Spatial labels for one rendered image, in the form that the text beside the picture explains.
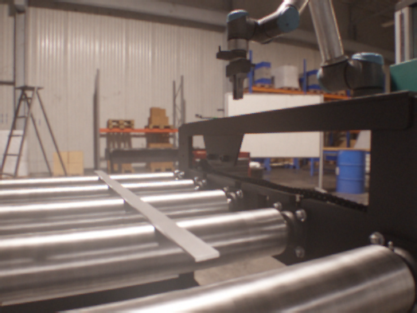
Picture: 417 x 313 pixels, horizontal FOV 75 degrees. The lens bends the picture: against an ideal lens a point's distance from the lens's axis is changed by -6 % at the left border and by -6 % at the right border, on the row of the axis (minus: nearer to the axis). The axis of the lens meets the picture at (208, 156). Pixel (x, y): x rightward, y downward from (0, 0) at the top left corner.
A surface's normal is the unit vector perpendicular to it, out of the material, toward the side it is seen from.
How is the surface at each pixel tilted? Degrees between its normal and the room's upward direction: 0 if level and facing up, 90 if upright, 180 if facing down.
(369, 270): 37
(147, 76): 90
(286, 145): 90
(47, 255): 53
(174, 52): 90
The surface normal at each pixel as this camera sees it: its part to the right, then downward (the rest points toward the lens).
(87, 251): 0.35, -0.47
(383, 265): 0.24, -0.77
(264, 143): -0.01, 0.06
